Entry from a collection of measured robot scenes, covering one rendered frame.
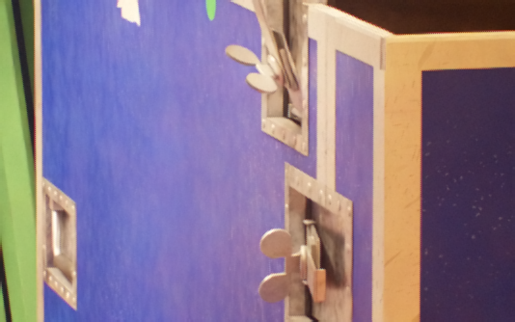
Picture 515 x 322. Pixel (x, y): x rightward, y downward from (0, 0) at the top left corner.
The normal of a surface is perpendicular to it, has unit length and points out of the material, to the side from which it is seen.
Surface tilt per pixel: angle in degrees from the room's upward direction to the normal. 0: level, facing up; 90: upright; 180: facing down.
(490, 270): 90
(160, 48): 90
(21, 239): 76
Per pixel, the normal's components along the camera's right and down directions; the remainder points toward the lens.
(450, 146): 0.26, 0.15
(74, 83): -0.97, 0.04
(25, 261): 0.57, -0.11
